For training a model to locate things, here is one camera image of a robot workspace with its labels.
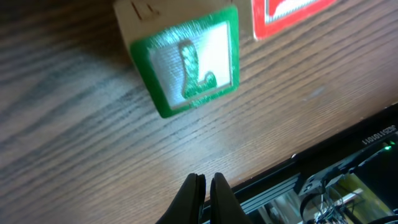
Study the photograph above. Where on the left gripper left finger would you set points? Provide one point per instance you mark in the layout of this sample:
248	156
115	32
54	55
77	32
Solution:
187	205

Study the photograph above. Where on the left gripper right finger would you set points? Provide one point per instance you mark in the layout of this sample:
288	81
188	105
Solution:
225	209

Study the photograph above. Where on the white grapes picture block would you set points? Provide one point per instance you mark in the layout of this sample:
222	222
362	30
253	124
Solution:
186	51

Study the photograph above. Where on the red letter U block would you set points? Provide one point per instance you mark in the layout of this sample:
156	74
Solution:
264	18

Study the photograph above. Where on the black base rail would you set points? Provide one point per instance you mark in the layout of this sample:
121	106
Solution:
367	151

